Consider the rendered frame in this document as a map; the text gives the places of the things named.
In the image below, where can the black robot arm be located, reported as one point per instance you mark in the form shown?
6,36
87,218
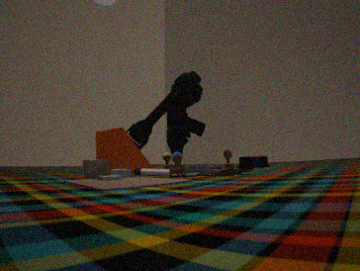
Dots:
185,92

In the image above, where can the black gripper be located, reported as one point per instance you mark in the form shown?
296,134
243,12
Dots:
176,133

